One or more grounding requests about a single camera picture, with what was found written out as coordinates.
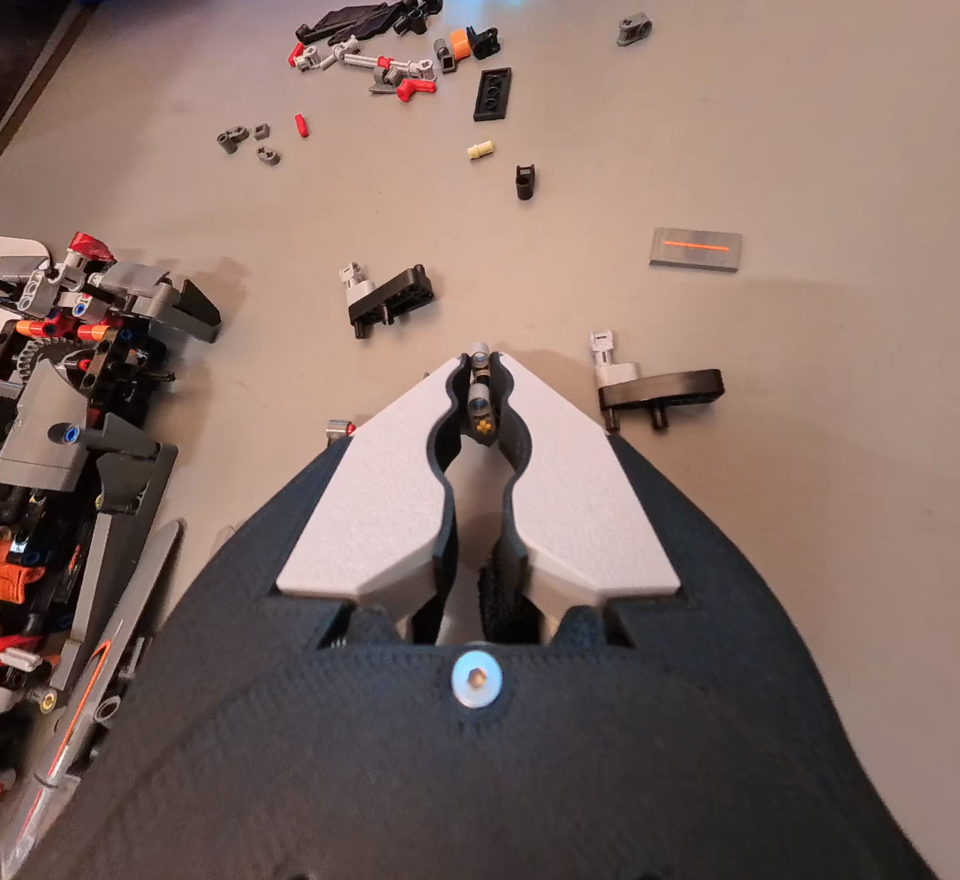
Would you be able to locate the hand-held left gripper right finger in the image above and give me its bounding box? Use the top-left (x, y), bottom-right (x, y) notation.
top-left (478, 351), bottom-right (682, 646)

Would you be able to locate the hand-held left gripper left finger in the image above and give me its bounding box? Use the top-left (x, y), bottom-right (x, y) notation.
top-left (276, 355), bottom-right (460, 644)

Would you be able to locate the black lego beam assembly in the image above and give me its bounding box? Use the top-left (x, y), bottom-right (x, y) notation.
top-left (589, 330), bottom-right (727, 433)
top-left (340, 262), bottom-right (437, 339)

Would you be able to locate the dark grey lego axle assembly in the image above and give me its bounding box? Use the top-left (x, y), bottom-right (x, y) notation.
top-left (465, 341), bottom-right (502, 447)

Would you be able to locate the black lego wing panel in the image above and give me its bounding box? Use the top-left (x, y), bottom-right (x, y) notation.
top-left (294, 0), bottom-right (411, 45)

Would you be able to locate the small black lego plate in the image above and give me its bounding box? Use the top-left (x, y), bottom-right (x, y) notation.
top-left (472, 66), bottom-right (515, 123)

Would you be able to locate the dark lego tile red stripe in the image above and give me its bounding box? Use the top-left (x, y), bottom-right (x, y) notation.
top-left (648, 226), bottom-right (744, 274)

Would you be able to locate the large lego vehicle model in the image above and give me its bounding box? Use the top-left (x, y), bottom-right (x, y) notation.
top-left (0, 229), bottom-right (224, 727)

